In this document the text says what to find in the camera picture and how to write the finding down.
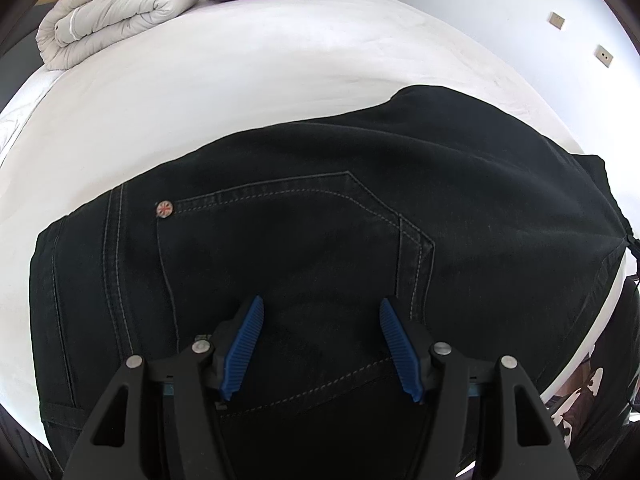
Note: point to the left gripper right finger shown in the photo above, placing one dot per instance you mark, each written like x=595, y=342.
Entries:
x=516, y=438

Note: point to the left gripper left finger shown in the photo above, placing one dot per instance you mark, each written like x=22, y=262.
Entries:
x=158, y=419

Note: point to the black denim pants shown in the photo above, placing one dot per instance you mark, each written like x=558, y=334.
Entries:
x=490, y=235

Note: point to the white bed mattress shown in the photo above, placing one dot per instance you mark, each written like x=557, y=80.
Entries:
x=217, y=70

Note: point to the grey sofa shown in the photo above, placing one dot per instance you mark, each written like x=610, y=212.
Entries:
x=22, y=57

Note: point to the folded beige duvet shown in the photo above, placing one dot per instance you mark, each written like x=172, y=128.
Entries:
x=73, y=30

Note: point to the white wall socket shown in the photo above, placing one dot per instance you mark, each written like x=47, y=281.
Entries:
x=556, y=20
x=603, y=55

